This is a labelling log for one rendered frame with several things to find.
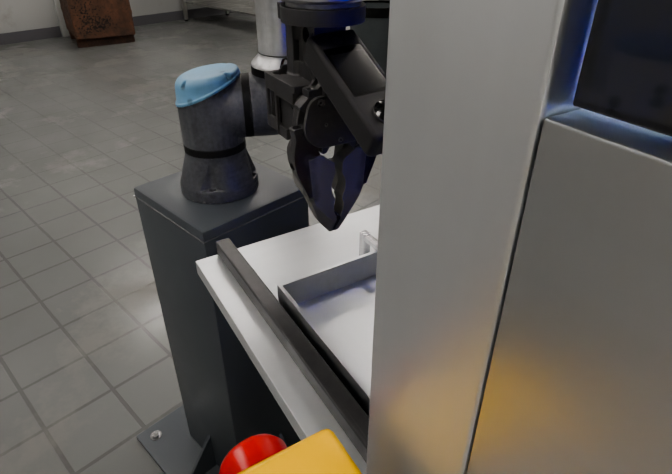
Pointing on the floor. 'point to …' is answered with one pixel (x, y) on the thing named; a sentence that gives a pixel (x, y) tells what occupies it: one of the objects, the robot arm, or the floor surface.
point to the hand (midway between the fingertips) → (336, 222)
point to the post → (459, 189)
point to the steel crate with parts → (97, 15)
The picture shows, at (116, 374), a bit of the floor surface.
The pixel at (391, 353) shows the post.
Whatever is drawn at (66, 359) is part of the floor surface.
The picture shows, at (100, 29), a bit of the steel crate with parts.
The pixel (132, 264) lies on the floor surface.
